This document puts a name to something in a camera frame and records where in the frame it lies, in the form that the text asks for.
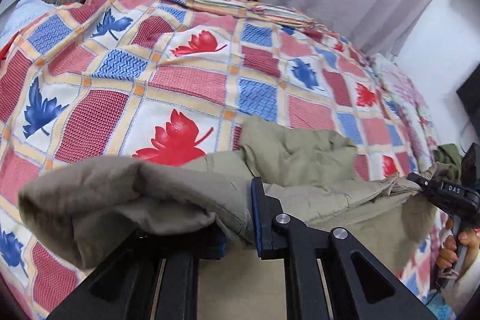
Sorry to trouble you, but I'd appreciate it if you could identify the patchwork leaf bedspread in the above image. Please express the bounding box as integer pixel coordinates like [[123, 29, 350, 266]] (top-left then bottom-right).
[[1, 0, 437, 319]]

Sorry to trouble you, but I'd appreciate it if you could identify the person's right hand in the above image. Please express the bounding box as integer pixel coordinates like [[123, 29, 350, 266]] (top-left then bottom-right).
[[436, 229, 479, 276]]

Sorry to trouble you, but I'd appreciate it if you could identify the beige quilted jacket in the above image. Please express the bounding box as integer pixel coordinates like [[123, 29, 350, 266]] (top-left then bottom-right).
[[18, 117, 436, 272]]

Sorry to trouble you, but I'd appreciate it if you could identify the black wall television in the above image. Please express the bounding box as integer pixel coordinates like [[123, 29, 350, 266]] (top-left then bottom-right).
[[456, 66, 480, 124]]

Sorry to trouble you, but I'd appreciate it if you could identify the pile of clothes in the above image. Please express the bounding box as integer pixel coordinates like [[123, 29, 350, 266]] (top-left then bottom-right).
[[433, 144, 462, 184]]

